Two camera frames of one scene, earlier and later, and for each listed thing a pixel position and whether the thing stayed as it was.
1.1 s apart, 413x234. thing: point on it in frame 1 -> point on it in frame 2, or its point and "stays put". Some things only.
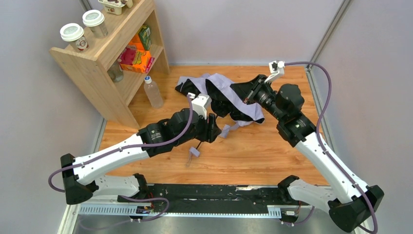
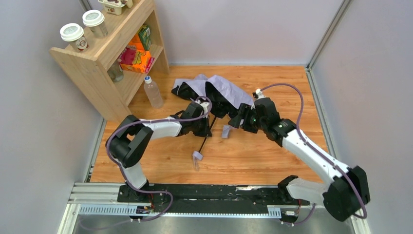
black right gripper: x=253 y=89 -> x=243 y=114
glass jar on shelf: x=115 y=72 stays put
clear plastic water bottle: x=153 y=92 stays put
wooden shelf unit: x=113 y=70 stays put
